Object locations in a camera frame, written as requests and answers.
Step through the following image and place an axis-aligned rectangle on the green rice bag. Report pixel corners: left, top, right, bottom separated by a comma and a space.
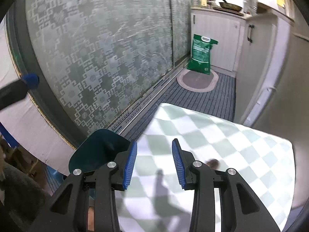
187, 34, 218, 75

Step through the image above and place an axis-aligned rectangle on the dark striped floor rug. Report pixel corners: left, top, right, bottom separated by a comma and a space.
121, 73, 236, 140

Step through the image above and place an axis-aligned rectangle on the patterned glass sliding door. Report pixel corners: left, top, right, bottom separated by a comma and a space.
5, 0, 191, 147

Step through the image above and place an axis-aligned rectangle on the frying pan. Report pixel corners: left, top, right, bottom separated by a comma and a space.
219, 0, 243, 12

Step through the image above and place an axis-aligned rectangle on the white kitchen cabinet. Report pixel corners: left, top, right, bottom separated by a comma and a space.
191, 7, 294, 127

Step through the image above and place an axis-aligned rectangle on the grey oval floor mat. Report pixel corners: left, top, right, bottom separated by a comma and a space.
177, 69, 219, 93

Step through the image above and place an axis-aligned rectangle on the beige refrigerator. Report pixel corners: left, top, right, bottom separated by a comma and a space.
251, 0, 309, 213

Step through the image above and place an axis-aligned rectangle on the green white checkered tablecloth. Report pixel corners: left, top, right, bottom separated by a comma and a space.
116, 103, 295, 231

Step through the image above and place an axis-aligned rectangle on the brown nut shell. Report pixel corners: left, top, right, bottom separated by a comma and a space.
206, 159, 220, 170

